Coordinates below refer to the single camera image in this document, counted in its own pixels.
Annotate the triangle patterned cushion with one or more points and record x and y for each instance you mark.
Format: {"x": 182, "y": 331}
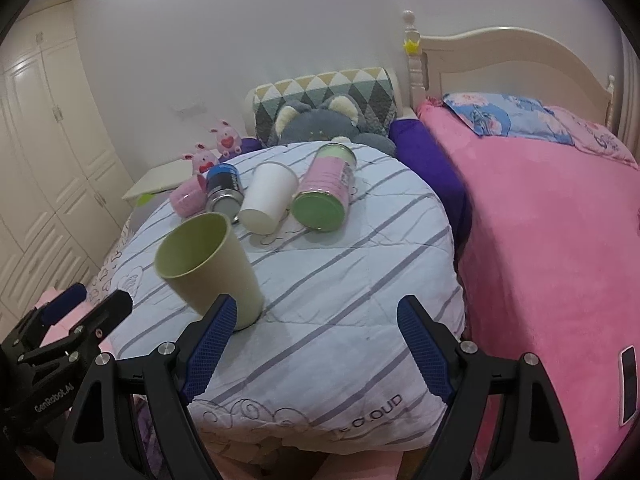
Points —
{"x": 374, "y": 89}

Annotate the pink cartoon pillow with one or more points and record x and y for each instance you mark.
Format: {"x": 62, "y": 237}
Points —
{"x": 593, "y": 138}

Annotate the purple cloth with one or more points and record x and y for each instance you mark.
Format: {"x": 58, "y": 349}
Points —
{"x": 417, "y": 149}

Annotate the blue cartoon pillow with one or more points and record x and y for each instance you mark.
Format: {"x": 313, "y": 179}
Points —
{"x": 493, "y": 114}

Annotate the pink bunny toy front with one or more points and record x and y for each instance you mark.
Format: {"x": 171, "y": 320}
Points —
{"x": 202, "y": 159}

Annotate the black phone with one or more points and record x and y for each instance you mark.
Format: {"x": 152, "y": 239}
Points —
{"x": 628, "y": 385}

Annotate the pink cup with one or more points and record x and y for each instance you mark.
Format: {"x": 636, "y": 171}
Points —
{"x": 190, "y": 197}

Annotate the green plastic cup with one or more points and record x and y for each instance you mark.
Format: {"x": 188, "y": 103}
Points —
{"x": 202, "y": 259}

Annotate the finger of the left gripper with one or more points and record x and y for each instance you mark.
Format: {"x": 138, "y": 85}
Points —
{"x": 36, "y": 322}
{"x": 76, "y": 349}

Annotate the wall socket panel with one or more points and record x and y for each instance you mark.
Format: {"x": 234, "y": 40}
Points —
{"x": 191, "y": 111}

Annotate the pink bed blanket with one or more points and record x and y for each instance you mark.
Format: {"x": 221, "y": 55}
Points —
{"x": 551, "y": 266}

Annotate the pink bunny toy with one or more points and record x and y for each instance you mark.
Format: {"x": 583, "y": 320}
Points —
{"x": 202, "y": 159}
{"x": 228, "y": 141}

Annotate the white nightstand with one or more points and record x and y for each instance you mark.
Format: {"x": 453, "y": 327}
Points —
{"x": 161, "y": 178}

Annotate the blue metal can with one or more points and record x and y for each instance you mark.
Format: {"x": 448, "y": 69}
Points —
{"x": 225, "y": 192}

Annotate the pink green-lidded canister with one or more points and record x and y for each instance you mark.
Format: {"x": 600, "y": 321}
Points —
{"x": 323, "y": 196}

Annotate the cream wooden headboard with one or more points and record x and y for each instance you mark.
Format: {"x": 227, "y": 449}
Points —
{"x": 509, "y": 60}

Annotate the grey plush toy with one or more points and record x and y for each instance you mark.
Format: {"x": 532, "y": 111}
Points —
{"x": 337, "y": 119}

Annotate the white paper cup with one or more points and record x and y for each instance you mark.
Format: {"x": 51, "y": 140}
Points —
{"x": 270, "y": 192}

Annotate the heart patterned sheet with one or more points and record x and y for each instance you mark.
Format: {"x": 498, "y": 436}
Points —
{"x": 100, "y": 284}

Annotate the pink bunny toy rear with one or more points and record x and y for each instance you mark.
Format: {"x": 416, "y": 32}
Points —
{"x": 228, "y": 141}

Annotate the cream wardrobe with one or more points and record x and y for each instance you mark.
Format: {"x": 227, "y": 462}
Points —
{"x": 62, "y": 183}

